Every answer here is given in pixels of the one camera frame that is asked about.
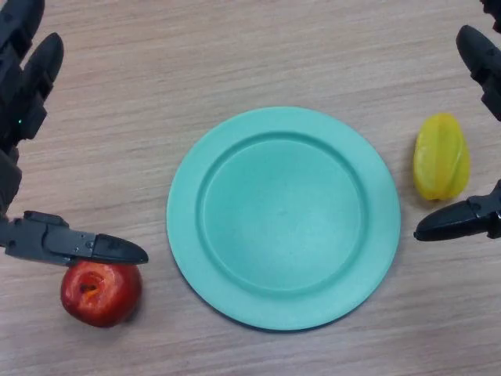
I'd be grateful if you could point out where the green round plate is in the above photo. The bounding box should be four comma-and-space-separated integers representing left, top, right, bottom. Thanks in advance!
166, 105, 402, 334

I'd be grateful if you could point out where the yellow starfruit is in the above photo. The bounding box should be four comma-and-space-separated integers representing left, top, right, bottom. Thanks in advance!
413, 112, 471, 202

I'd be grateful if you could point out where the red apple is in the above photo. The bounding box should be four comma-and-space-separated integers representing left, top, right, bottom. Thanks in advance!
60, 261, 142, 328

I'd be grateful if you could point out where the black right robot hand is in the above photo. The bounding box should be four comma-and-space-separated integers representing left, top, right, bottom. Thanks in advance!
413, 0, 501, 243

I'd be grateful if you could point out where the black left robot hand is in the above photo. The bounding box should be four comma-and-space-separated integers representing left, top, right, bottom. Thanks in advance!
0, 0, 150, 269

